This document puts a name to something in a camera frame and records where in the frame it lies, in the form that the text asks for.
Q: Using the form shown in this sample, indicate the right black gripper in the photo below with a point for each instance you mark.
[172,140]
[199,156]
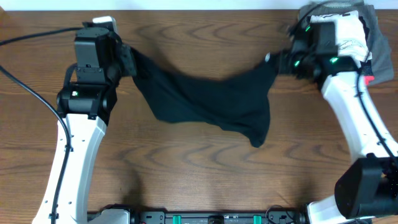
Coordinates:
[284,59]

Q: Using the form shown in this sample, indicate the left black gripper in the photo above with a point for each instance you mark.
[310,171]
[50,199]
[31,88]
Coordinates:
[124,54]

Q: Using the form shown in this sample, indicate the black t-shirt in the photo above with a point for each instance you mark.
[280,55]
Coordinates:
[238,103]

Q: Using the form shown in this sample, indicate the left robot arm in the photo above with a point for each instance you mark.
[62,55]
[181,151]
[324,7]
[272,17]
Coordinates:
[84,104]

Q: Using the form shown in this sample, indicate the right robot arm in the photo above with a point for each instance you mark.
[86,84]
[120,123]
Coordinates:
[333,51]

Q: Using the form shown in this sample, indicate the white folded garment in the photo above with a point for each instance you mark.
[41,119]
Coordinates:
[349,34]

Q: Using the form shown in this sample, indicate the black garment with red hem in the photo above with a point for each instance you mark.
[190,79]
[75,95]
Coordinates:
[366,66]

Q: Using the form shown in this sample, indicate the grey folded garment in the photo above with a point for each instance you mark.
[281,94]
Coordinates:
[379,46]

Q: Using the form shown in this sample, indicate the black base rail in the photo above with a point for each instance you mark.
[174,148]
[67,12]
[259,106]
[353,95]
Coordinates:
[274,215]

